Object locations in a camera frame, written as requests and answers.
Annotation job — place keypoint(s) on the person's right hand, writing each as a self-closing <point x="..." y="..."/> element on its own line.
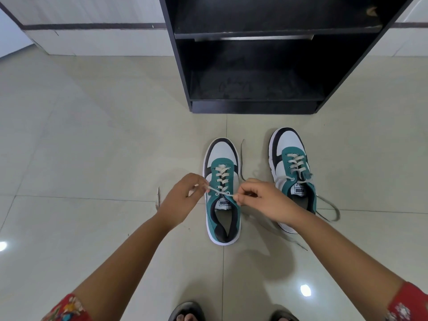
<point x="270" y="202"/>

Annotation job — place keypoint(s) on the person's left hand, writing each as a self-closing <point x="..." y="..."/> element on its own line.
<point x="177" y="202"/>

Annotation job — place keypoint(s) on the person's left thumb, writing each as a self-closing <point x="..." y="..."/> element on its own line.
<point x="197" y="194"/>

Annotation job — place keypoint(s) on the person's right thumb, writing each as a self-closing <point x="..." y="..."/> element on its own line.
<point x="245" y="199"/>

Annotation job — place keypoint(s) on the beige shoelace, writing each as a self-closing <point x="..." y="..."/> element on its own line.
<point x="219" y="191"/>
<point x="297" y="164"/>

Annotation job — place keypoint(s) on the person's left forearm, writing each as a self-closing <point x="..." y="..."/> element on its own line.
<point x="123" y="264"/>

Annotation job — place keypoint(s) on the person's right forearm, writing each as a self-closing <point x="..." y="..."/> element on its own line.
<point x="344" y="260"/>

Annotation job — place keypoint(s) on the teal white sneaker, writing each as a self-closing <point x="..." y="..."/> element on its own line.
<point x="291" y="138"/>
<point x="222" y="152"/>

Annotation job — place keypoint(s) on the black wooden shelf unit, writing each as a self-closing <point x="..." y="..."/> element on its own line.
<point x="250" y="106"/>

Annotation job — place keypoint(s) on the black sandal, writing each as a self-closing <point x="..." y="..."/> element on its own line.
<point x="189" y="308"/>
<point x="284" y="314"/>

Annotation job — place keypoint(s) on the red floral sleeve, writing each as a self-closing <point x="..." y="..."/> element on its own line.
<point x="67" y="310"/>
<point x="409" y="304"/>

